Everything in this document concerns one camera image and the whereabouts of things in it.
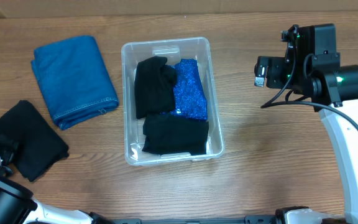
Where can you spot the long black garment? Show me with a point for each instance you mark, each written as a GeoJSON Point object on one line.
{"type": "Point", "coordinates": [154, 100]}

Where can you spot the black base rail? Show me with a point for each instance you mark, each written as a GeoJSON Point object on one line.
{"type": "Point", "coordinates": [248, 219]}

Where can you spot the blue sequin fabric garment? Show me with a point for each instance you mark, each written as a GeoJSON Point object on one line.
{"type": "Point", "coordinates": [190, 101]}

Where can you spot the blue denim jeans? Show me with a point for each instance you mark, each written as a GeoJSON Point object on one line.
{"type": "Point", "coordinates": [74, 80]}

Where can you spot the small black garment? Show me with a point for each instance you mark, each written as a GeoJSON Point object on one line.
{"type": "Point", "coordinates": [39, 145]}

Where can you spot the clear plastic storage container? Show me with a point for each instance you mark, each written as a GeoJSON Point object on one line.
{"type": "Point", "coordinates": [197, 48]}

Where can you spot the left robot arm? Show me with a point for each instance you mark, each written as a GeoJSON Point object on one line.
{"type": "Point", "coordinates": [17, 205]}

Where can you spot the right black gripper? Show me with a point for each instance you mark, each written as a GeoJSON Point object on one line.
{"type": "Point", "coordinates": [274, 65]}

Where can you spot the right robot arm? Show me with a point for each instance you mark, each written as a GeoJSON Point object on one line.
{"type": "Point", "coordinates": [311, 74]}

